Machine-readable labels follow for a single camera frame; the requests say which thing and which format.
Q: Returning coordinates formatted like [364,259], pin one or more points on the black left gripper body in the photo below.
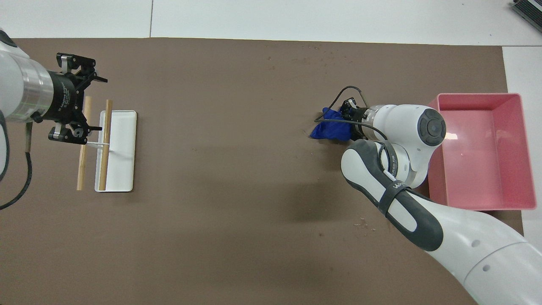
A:
[65,97]

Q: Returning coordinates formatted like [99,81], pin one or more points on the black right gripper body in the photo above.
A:
[359,114]

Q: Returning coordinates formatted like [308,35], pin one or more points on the blue towel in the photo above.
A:
[332,129]

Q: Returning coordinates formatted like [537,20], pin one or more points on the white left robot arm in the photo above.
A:
[17,84]

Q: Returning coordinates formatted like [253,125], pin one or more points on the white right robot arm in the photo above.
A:
[465,241]

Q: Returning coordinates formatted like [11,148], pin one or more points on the darker wooden rod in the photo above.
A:
[108,116]

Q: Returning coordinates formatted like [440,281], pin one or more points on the white rack base tray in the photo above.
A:
[125,144]

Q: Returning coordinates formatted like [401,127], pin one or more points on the pink plastic bin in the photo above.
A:
[487,161]

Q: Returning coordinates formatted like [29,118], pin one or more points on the brown table mat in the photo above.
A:
[211,212]

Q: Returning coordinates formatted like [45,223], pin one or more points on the grey ribbed device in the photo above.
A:
[529,8]

